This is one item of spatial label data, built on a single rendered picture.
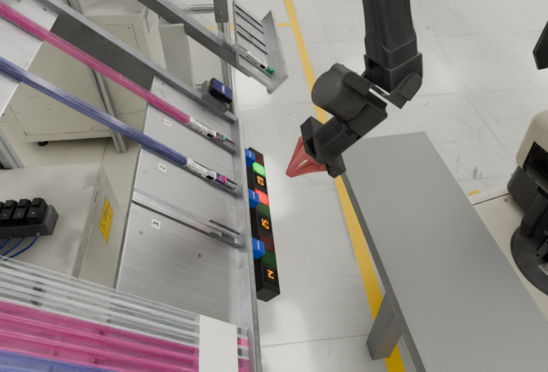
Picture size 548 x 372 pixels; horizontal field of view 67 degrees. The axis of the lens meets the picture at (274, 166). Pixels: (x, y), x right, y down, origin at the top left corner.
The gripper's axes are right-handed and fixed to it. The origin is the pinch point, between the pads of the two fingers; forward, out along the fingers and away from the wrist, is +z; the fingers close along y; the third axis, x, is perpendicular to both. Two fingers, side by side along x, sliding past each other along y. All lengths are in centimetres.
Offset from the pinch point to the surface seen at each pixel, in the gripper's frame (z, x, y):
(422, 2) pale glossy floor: -25, 146, -227
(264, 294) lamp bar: 11.4, 1.4, 18.1
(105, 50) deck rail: 9.0, -34.0, -18.3
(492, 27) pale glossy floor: -47, 170, -186
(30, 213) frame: 37.6, -31.6, -1.1
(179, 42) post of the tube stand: 13.4, -17.6, -44.8
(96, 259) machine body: 43.0, -16.0, 0.9
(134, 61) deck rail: 8.0, -28.9, -18.2
